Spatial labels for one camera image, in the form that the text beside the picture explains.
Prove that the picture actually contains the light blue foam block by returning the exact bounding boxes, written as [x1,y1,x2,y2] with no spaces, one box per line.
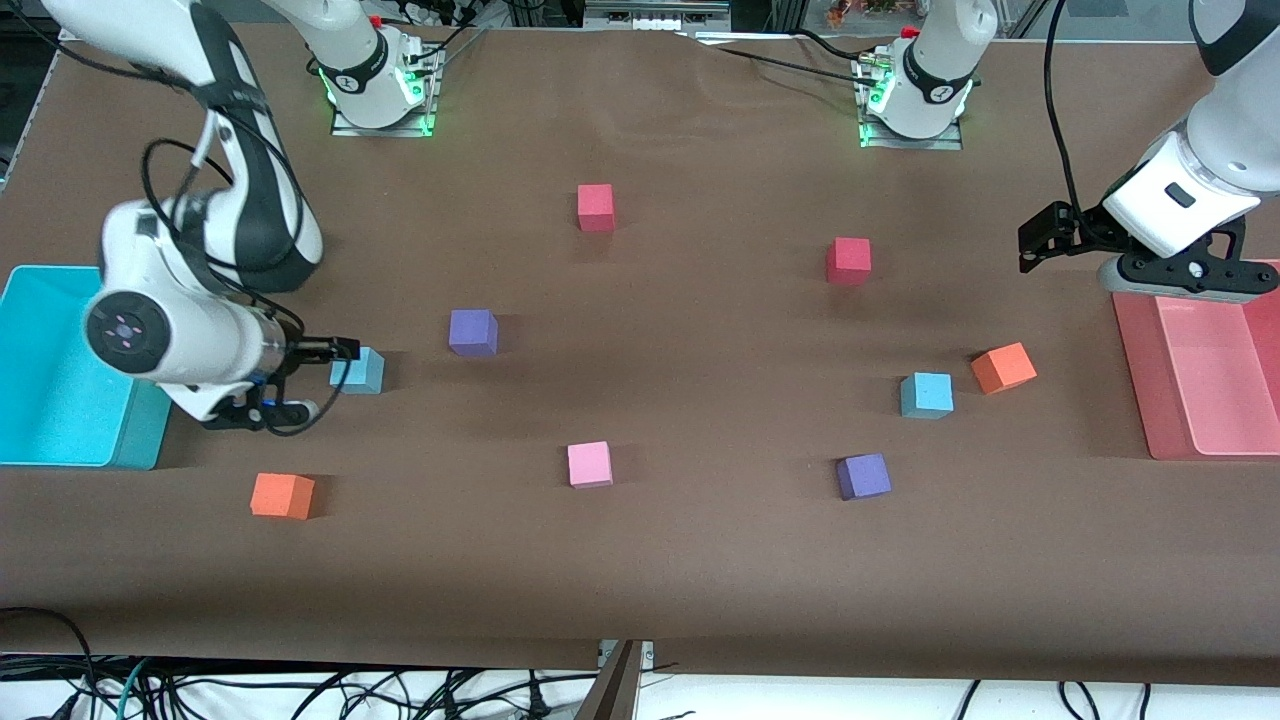
[330,347,386,395]
[900,372,955,420]

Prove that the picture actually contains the orange foam block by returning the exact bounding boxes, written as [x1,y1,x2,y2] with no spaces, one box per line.
[250,472,316,521]
[970,342,1038,395]

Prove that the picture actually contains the purple foam block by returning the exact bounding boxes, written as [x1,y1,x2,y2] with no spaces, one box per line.
[836,453,893,501]
[448,309,499,358]

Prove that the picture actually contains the pink plastic bin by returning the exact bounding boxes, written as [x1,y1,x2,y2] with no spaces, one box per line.
[1112,260,1280,461]

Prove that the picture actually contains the red foam block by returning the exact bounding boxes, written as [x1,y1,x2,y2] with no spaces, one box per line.
[826,237,872,287]
[577,183,616,233]

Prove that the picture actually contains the cyan plastic bin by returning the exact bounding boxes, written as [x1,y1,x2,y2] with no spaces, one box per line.
[0,265,173,471]

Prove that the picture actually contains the pink foam block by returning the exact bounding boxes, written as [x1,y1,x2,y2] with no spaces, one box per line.
[567,441,614,489]

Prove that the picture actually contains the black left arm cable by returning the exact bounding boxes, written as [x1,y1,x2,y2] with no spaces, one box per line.
[1043,0,1086,216]

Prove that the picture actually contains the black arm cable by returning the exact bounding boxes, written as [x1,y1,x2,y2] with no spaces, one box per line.
[140,100,331,436]
[1043,0,1086,216]

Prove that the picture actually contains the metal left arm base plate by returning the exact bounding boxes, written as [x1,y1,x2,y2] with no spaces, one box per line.
[858,50,966,151]

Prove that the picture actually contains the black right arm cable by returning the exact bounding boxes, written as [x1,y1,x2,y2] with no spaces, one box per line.
[140,100,331,436]

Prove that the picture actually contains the black cable on table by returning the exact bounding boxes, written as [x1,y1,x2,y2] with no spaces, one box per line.
[690,28,881,81]

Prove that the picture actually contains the black looped floor cable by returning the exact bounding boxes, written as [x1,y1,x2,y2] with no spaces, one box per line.
[0,607,101,720]

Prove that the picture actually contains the teal floor cable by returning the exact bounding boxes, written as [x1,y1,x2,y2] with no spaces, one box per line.
[100,655,156,720]

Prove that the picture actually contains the metal table edge bracket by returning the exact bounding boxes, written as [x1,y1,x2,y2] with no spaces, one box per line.
[575,640,656,720]

